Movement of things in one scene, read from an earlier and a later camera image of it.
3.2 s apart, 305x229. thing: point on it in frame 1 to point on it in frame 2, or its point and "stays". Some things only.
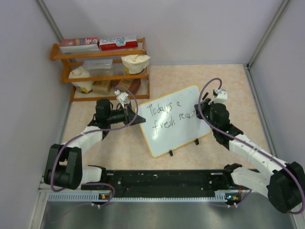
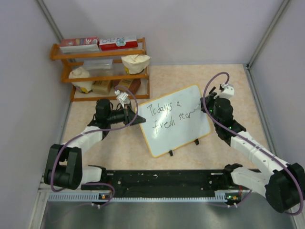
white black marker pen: x=205 y=96 to x=198 y=101
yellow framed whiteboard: x=168 y=125 stays
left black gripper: x=129 y=116 stays
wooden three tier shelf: x=108 y=74 stays
